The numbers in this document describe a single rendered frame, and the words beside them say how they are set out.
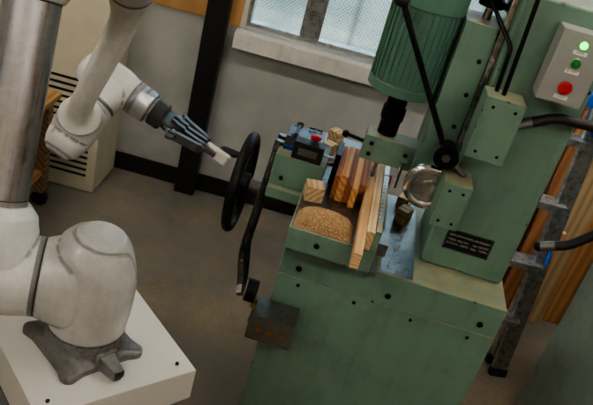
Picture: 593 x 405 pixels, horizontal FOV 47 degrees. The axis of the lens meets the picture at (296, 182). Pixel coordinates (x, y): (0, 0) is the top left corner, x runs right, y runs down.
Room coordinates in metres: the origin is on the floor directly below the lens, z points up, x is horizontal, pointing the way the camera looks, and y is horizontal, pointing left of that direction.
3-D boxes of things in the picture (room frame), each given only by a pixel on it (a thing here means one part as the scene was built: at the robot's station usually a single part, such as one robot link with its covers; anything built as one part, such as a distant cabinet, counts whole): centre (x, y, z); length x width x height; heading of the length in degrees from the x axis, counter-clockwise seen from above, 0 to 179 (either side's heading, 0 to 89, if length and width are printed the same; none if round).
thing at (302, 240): (1.66, -0.08, 0.87); 0.61 x 0.30 x 0.06; 177
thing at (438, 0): (1.65, -0.19, 1.35); 0.18 x 0.18 x 0.31
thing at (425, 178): (1.52, -0.31, 1.02); 0.12 x 0.03 x 0.12; 87
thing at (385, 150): (1.65, -0.21, 1.03); 0.14 x 0.07 x 0.09; 87
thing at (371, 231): (1.65, -0.21, 0.92); 0.60 x 0.02 x 0.05; 177
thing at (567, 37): (1.49, -0.50, 1.40); 0.10 x 0.06 x 0.16; 87
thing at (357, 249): (1.53, -0.18, 0.92); 0.54 x 0.02 x 0.04; 177
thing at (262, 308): (1.40, -0.04, 0.58); 0.12 x 0.08 x 0.08; 87
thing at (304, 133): (1.66, 0.00, 0.99); 0.13 x 0.11 x 0.06; 177
